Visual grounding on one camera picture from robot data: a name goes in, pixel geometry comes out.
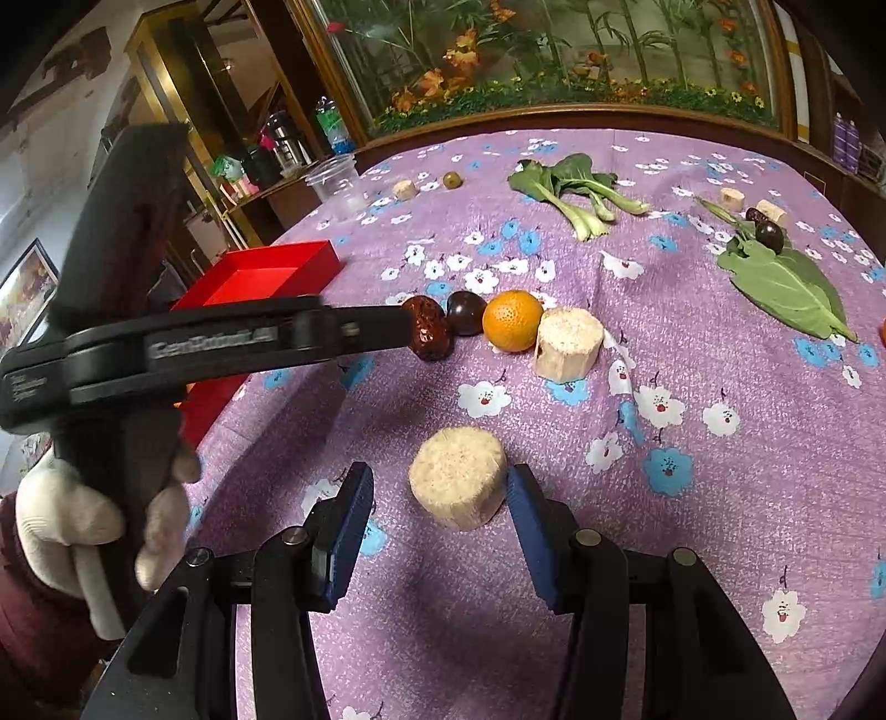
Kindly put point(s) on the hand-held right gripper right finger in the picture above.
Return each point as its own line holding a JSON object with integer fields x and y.
{"x": 533, "y": 533}

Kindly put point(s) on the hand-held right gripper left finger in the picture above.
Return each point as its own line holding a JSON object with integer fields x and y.
{"x": 349, "y": 533}

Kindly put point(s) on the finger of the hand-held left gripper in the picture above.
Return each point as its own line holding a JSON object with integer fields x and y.
{"x": 360, "y": 331}

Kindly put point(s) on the red date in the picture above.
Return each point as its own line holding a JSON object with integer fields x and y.
{"x": 430, "y": 329}
{"x": 753, "y": 214}

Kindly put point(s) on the dark plum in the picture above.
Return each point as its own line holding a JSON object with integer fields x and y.
{"x": 770, "y": 237}
{"x": 466, "y": 313}

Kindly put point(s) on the red box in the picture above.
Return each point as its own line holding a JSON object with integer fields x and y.
{"x": 256, "y": 277}

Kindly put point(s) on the white square cake piece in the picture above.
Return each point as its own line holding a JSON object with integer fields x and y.
{"x": 567, "y": 344}

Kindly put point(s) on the person's left hand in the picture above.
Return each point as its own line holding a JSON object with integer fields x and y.
{"x": 66, "y": 519}

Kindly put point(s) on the framed picture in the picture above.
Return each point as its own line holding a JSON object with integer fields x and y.
{"x": 24, "y": 291}

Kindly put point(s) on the clear plastic cup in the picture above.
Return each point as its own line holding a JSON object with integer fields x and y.
{"x": 336, "y": 187}

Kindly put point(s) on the green package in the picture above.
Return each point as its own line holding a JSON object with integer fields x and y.
{"x": 225, "y": 169}

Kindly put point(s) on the small sugarcane piece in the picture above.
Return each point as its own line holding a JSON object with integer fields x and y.
{"x": 772, "y": 211}
{"x": 732, "y": 199}
{"x": 403, "y": 189}

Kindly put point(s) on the black cup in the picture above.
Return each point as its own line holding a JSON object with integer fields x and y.
{"x": 259, "y": 166}

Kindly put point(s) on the small green fruit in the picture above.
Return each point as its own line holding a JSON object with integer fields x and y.
{"x": 452, "y": 181}

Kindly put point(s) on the black thermos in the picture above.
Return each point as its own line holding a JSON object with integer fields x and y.
{"x": 284, "y": 142}

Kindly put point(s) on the green label plastic bottle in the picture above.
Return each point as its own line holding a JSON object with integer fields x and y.
{"x": 333, "y": 124}

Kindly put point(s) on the bok choy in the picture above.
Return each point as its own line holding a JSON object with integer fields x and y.
{"x": 554, "y": 183}

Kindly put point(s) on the glass flower display case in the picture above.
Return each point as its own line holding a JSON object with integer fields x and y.
{"x": 554, "y": 55}

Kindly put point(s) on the green leaf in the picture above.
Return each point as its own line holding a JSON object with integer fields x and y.
{"x": 789, "y": 287}

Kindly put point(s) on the purple bottle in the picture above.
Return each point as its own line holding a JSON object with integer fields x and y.
{"x": 853, "y": 145}
{"x": 839, "y": 142}

